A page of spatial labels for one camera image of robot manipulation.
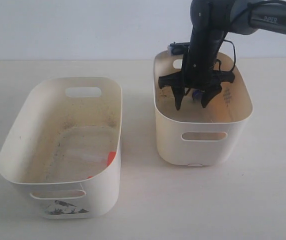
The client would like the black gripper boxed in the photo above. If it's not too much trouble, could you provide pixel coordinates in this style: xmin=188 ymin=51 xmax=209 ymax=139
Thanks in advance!
xmin=158 ymin=32 xmax=235 ymax=111

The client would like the orange-capped clear tube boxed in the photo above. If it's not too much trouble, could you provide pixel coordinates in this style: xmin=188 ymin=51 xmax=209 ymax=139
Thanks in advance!
xmin=64 ymin=149 xmax=116 ymax=166

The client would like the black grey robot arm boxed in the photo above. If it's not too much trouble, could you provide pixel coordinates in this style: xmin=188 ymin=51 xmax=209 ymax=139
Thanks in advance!
xmin=158 ymin=0 xmax=286 ymax=110

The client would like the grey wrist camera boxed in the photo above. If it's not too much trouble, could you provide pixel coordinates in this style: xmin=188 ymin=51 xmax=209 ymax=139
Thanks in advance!
xmin=167 ymin=42 xmax=190 ymax=56

